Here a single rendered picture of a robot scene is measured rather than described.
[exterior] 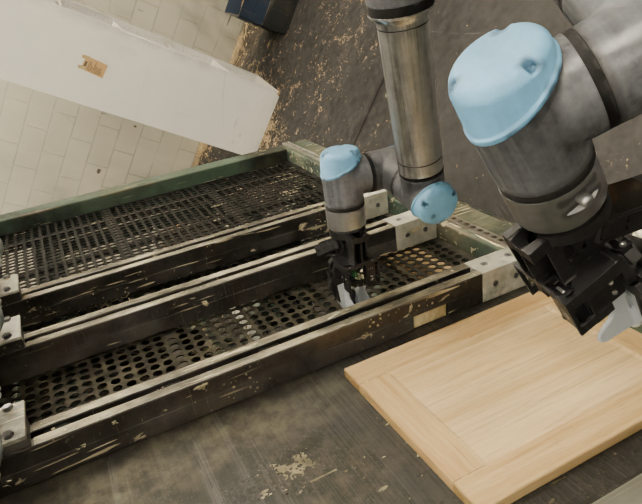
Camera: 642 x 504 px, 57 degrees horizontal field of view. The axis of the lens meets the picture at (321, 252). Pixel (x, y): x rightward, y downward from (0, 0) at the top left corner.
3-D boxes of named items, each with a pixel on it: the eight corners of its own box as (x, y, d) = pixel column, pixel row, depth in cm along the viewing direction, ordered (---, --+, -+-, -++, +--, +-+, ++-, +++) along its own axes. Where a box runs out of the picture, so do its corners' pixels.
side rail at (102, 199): (290, 175, 243) (286, 148, 238) (-1, 253, 204) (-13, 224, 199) (283, 170, 250) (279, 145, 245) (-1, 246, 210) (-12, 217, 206)
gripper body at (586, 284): (531, 296, 59) (485, 222, 52) (597, 239, 59) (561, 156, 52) (586, 342, 53) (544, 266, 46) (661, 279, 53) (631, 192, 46)
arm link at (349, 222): (318, 205, 115) (355, 194, 118) (321, 227, 117) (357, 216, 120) (336, 217, 108) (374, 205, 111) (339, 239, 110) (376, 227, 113)
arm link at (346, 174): (370, 148, 106) (326, 159, 104) (375, 205, 111) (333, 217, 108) (352, 139, 113) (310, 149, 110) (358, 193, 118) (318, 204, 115)
